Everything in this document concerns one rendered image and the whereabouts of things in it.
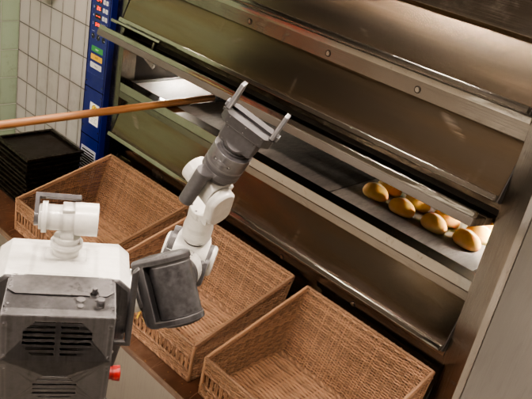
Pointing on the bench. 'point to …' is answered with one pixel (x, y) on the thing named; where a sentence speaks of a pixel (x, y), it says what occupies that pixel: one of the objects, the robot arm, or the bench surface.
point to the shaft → (102, 112)
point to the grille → (87, 156)
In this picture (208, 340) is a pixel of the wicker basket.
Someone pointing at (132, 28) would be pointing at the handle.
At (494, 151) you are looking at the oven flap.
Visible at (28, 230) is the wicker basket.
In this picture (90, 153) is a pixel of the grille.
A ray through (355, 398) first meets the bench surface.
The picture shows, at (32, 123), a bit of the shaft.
